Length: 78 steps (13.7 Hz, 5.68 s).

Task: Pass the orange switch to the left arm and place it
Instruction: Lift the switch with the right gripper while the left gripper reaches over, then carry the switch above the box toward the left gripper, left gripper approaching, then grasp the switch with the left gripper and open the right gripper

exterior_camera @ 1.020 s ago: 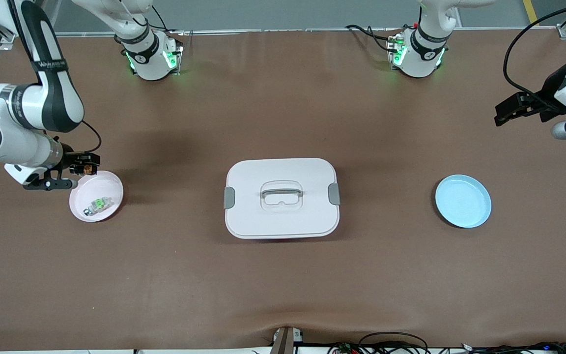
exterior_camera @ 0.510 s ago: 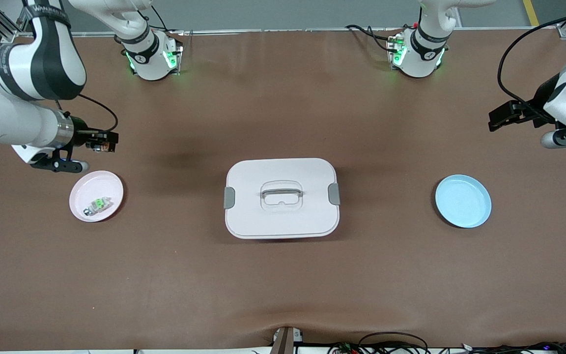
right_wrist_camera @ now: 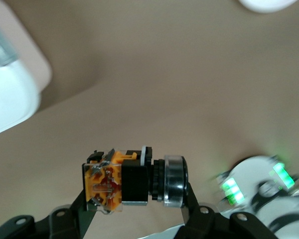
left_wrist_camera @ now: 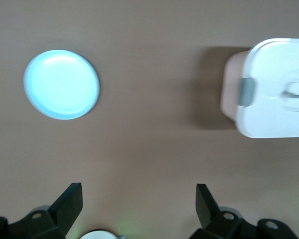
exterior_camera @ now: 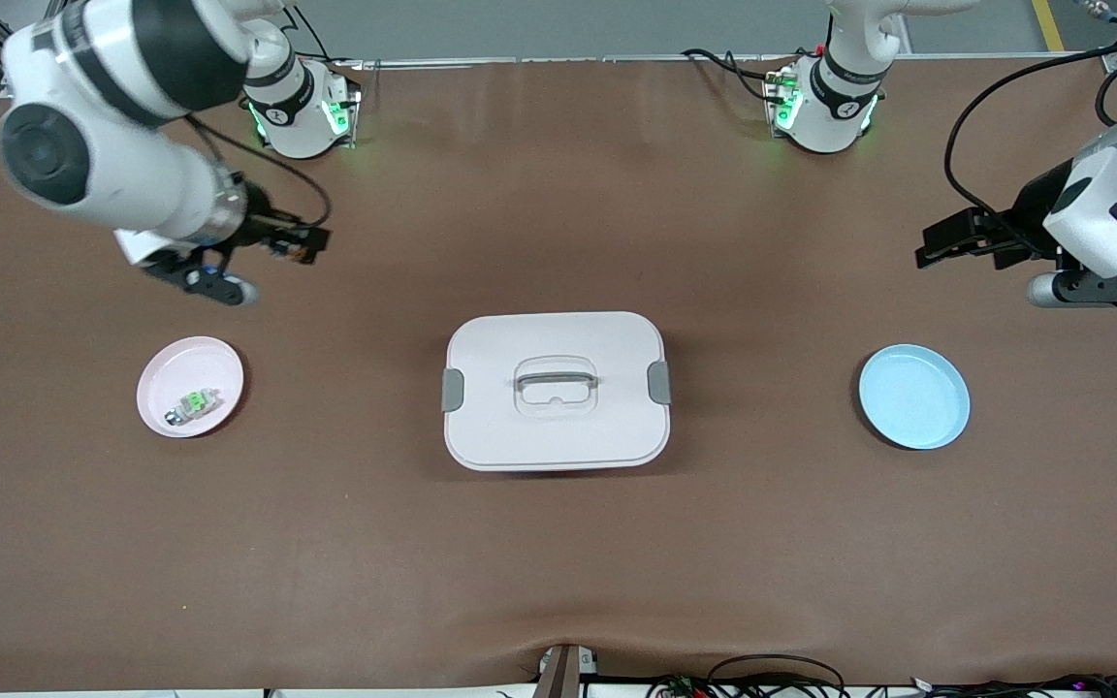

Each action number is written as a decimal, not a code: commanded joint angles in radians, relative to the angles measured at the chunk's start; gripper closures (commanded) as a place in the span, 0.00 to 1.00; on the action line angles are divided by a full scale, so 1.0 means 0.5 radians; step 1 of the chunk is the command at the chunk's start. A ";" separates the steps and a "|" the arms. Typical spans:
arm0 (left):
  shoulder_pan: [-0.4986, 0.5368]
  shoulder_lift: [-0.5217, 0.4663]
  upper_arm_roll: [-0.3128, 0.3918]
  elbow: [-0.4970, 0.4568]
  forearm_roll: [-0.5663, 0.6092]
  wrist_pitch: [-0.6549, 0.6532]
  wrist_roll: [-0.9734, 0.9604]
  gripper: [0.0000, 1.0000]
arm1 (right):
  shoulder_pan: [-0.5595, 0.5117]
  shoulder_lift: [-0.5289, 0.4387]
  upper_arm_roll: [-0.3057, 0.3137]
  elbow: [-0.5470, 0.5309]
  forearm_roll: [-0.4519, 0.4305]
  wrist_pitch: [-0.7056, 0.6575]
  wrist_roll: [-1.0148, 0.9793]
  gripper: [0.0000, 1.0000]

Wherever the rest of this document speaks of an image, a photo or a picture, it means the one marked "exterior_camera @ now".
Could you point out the brown table cover sheet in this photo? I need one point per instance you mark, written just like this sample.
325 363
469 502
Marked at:
558 562

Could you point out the white and green push-button switch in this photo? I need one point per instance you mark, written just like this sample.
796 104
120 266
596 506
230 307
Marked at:
194 404

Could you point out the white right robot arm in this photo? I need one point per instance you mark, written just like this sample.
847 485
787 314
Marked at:
122 107

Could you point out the black and orange push-button switch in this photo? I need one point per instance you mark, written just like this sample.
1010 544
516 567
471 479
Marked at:
295 252

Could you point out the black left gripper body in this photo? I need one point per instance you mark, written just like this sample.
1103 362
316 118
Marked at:
1034 209

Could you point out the white lidded box grey latches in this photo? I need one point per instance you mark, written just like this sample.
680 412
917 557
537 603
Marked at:
556 392

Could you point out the pink round plate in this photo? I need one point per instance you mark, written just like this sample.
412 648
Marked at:
190 387

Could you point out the aluminium table edge rail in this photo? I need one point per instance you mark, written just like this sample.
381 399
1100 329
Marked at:
568 60

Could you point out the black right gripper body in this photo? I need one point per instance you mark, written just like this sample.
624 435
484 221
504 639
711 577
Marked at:
256 224

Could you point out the grey camera stand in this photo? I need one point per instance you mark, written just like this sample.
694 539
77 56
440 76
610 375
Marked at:
563 671

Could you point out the light blue round plate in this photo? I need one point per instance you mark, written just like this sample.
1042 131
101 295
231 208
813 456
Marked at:
913 396

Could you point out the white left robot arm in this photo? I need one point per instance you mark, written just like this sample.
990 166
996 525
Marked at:
1116 204

